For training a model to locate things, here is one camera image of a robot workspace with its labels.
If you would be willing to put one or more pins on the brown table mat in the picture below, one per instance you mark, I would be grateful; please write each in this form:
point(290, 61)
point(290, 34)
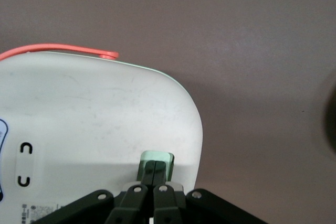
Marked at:
point(223, 37)

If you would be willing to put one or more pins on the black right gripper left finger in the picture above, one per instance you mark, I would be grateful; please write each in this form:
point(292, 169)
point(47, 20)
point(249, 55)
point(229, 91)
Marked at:
point(126, 203)

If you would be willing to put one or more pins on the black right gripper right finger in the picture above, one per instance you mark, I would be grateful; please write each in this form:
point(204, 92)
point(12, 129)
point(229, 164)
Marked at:
point(178, 204)

